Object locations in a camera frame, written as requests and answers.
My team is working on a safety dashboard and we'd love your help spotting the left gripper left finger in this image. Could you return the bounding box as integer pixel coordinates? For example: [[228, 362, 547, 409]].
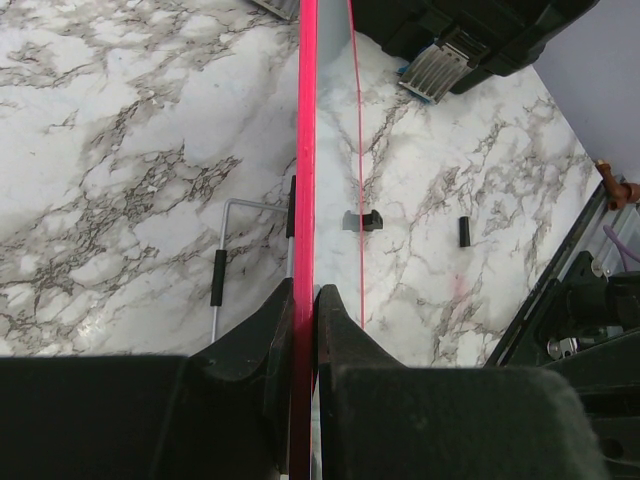
[[1, 279, 294, 479]]

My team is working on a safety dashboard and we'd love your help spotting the black marker cap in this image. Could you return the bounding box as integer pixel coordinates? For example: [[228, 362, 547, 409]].
[[459, 216, 471, 248]]

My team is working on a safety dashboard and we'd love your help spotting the black red toolbox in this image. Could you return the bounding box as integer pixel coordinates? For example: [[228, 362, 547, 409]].
[[247, 0, 601, 104]]

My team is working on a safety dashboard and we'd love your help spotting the whiteboard wire stand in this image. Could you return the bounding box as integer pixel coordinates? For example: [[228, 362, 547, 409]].
[[209, 174, 297, 344]]

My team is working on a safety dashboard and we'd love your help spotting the pink-framed whiteboard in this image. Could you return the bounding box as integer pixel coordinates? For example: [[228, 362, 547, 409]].
[[289, 1, 363, 479]]

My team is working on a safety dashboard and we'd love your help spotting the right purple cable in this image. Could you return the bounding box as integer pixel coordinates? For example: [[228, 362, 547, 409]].
[[602, 223, 640, 264]]

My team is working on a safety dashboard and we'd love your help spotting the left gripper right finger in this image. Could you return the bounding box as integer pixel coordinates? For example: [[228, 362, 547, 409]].
[[316, 285, 609, 479]]

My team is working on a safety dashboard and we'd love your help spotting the black whiteboard clip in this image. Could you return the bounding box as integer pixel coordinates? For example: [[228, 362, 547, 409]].
[[342, 209, 384, 233]]

